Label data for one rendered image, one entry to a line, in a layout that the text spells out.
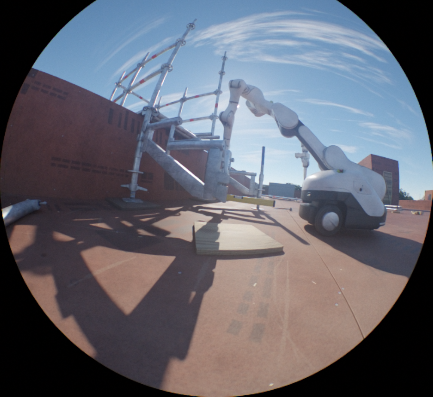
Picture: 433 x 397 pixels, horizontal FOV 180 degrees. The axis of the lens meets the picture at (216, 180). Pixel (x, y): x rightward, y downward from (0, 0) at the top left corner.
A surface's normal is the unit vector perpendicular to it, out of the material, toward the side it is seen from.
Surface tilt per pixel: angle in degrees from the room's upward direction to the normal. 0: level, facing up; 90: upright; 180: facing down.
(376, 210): 90
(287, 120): 92
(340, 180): 89
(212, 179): 90
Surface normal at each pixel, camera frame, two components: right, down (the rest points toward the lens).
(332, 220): -0.47, -0.10
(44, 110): 0.91, 0.09
